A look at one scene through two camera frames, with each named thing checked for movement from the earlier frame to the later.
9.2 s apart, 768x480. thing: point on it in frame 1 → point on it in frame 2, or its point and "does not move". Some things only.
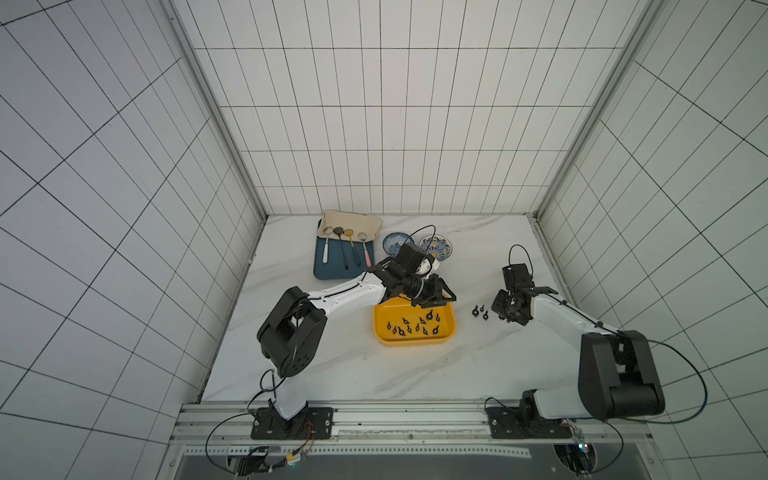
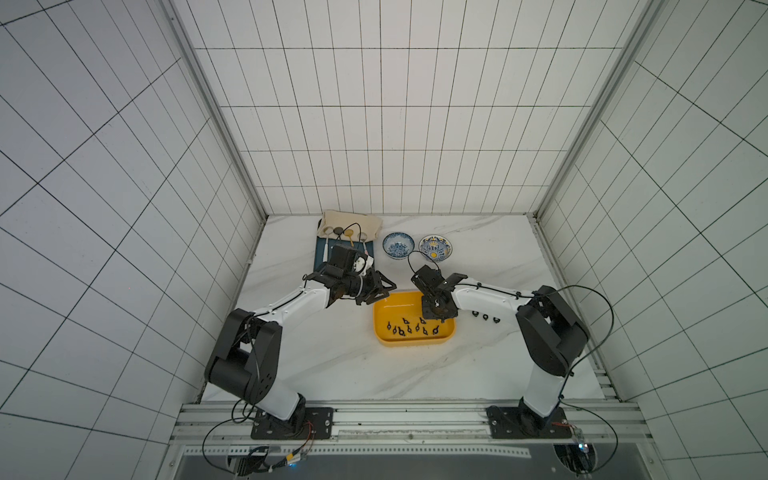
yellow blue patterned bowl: x=436 y=245 does not move
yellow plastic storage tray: x=397 y=322 does not move
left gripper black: x=435 y=294 → x=375 y=287
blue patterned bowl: x=393 y=242 does not move
